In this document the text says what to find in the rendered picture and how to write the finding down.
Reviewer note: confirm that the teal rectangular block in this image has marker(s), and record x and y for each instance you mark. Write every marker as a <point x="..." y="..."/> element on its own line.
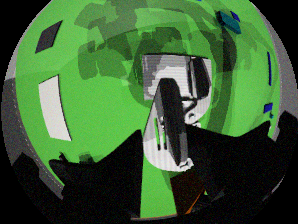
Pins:
<point x="227" y="22"/>

